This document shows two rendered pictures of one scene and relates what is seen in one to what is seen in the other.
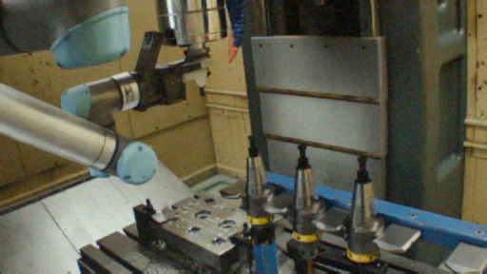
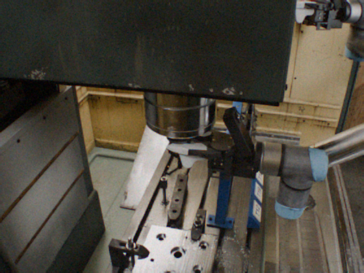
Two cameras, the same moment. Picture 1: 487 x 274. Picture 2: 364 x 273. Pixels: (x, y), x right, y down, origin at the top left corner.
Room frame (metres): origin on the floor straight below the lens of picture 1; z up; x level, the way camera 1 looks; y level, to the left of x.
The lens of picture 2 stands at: (1.45, 0.63, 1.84)
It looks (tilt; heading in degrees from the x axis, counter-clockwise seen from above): 32 degrees down; 236
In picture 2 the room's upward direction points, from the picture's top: straight up
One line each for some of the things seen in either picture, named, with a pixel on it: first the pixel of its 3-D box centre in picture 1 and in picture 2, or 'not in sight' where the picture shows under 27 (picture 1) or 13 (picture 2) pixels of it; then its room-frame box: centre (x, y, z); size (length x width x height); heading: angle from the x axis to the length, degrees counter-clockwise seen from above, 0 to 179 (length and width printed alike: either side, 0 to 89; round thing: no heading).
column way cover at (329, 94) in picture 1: (318, 118); (43, 190); (1.39, -0.24, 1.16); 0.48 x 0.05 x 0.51; 43
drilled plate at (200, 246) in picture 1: (215, 226); (173, 269); (1.13, 0.10, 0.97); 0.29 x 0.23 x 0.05; 43
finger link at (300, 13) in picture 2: not in sight; (299, 12); (0.69, 0.07, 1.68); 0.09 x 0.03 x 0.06; 163
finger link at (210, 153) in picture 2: not in sight; (207, 150); (1.07, 0.16, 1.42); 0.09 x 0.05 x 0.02; 146
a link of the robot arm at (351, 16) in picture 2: not in sight; (346, 10); (0.51, 0.11, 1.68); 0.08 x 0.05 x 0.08; 73
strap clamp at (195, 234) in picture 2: (250, 249); (197, 229); (0.97, 0.01, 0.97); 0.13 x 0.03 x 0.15; 43
